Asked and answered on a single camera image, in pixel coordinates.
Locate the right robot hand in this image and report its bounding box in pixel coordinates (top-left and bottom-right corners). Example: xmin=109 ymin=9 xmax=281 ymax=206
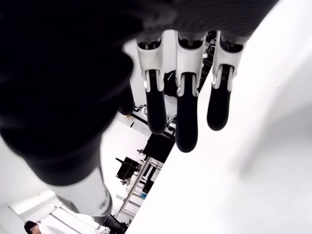
xmin=0 ymin=0 xmax=279 ymax=218

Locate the black equipment box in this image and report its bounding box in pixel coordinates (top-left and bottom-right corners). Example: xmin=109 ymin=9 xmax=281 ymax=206
xmin=115 ymin=156 xmax=142 ymax=180

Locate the black computer monitor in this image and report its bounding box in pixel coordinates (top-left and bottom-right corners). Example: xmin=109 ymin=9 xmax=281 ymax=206
xmin=144 ymin=133 xmax=176 ymax=162

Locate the person in white shirt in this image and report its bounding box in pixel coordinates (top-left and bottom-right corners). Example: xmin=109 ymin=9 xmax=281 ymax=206
xmin=23 ymin=220 xmax=59 ymax=234

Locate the aluminium frame rack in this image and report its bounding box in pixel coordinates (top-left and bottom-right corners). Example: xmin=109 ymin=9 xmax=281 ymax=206
xmin=116 ymin=156 xmax=166 ymax=220

